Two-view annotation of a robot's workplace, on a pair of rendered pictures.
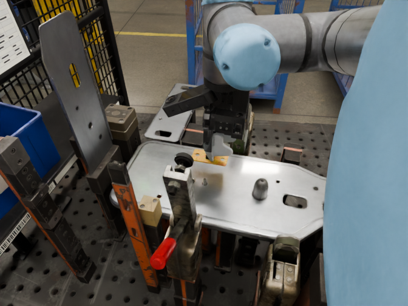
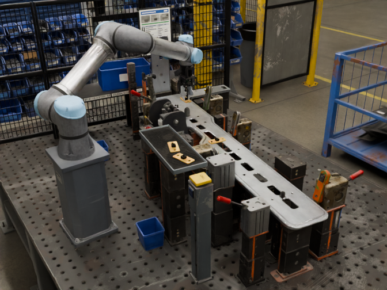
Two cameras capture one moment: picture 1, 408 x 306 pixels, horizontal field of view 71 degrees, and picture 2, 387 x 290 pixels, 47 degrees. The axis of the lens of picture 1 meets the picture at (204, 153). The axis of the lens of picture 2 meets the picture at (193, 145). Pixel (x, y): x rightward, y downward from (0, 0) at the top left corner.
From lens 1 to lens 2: 216 cm
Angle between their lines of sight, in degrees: 43
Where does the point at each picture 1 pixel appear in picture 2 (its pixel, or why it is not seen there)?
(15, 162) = (131, 69)
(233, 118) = (183, 77)
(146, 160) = (172, 96)
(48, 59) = not seen: hidden behind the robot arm
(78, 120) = (155, 69)
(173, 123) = (197, 93)
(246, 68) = not seen: hidden behind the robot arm
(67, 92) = (155, 58)
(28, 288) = (119, 133)
